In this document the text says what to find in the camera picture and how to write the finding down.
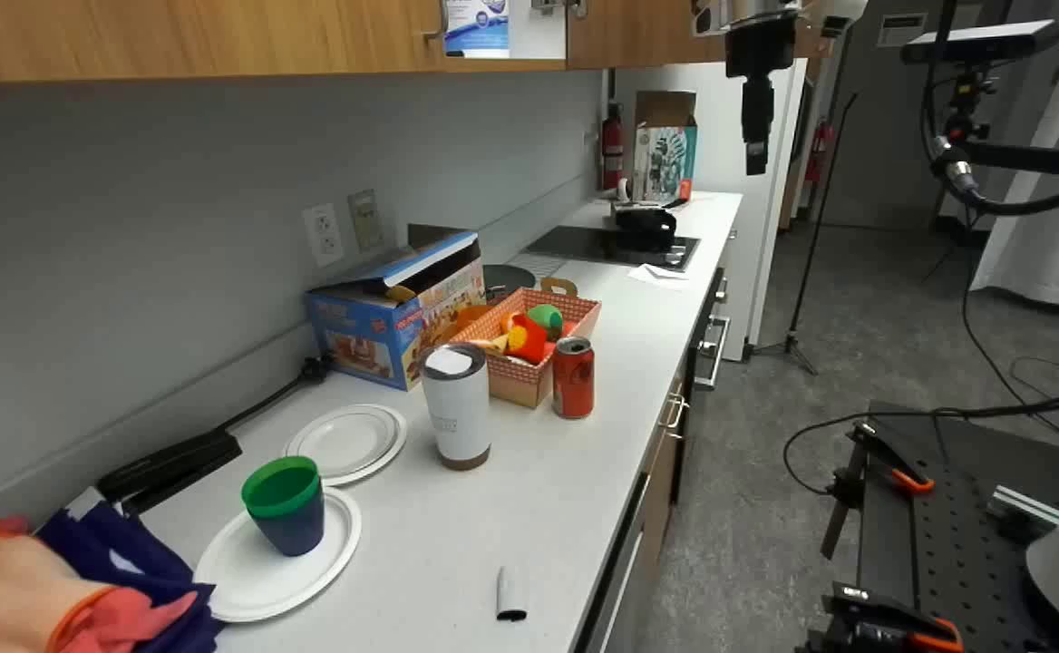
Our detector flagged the orange handled clamp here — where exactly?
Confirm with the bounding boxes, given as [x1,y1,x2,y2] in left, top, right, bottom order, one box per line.
[851,423,934,495]

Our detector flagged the blue toy food box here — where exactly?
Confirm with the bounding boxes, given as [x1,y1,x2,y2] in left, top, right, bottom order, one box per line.
[303,233,486,388]

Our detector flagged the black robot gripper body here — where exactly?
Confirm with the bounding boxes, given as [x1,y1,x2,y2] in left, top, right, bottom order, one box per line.
[690,0,867,176]

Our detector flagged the white wall outlet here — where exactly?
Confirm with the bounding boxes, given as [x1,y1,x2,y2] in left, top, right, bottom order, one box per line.
[301,202,345,268]

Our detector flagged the orange and navy cloth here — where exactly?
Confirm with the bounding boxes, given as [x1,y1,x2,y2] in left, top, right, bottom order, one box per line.
[0,518,221,653]

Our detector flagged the red toy pepper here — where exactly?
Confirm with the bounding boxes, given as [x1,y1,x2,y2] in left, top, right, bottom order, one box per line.
[505,315,549,362]

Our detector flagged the red checkered cardboard tray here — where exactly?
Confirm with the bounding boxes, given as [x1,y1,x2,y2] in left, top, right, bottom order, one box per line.
[459,291,598,407]

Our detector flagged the black pot on stove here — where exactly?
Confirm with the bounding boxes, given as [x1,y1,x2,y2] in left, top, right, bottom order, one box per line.
[613,208,679,250]

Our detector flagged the green toy ball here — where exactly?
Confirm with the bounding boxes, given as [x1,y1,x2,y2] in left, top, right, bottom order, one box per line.
[526,304,566,338]

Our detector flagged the empty white plate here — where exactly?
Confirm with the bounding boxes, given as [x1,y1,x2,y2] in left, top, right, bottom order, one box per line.
[287,402,407,485]

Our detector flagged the dark grey frying pan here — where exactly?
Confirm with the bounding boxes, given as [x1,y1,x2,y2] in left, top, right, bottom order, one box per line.
[481,266,538,302]

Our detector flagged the green and blue cup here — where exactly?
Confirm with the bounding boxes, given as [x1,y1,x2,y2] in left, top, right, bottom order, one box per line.
[238,458,322,554]

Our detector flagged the black perforated robot table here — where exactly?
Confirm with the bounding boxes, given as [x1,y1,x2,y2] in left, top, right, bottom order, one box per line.
[856,413,1059,653]

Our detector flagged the beige wall switch plate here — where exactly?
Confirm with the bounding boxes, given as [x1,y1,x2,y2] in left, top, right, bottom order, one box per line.
[349,187,383,250]

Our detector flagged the wooden cupboard door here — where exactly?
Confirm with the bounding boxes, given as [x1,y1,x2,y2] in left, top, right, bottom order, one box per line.
[566,0,826,67]

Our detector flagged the white travel tumbler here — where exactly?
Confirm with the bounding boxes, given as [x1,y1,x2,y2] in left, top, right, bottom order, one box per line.
[424,341,494,466]

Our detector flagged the small white marker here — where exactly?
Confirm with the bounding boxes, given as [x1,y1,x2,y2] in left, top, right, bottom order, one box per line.
[496,566,528,624]

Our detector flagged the red soda can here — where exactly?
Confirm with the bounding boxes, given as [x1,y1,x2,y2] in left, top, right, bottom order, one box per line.
[551,338,594,419]

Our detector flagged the teal illustrated carton box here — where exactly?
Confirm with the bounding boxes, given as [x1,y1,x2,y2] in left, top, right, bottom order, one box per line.
[633,90,695,198]

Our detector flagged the black induction cooktop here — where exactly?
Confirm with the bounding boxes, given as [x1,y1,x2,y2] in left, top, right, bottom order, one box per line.
[528,225,695,272]

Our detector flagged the white plate under cup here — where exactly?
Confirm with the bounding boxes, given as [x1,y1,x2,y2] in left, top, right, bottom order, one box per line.
[195,488,363,624]

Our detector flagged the wooden upper cupboard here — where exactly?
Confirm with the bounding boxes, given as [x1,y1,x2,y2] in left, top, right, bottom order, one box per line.
[0,0,450,86]

